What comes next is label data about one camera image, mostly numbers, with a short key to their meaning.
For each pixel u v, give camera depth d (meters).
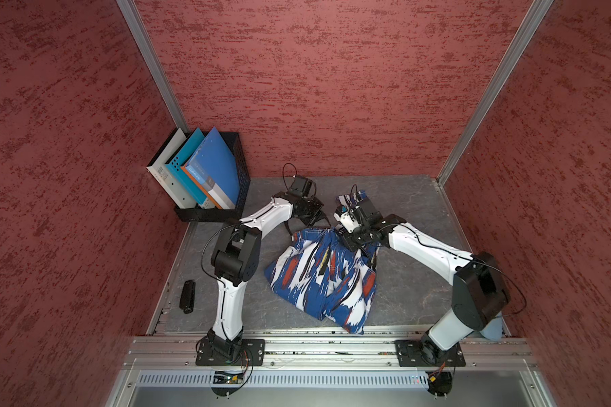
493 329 0.77
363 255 0.89
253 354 0.74
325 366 0.74
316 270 0.83
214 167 0.95
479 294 0.45
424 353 0.66
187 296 0.82
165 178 0.88
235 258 0.54
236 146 1.02
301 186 0.79
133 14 0.71
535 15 0.71
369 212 0.68
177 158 0.87
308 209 0.84
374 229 0.65
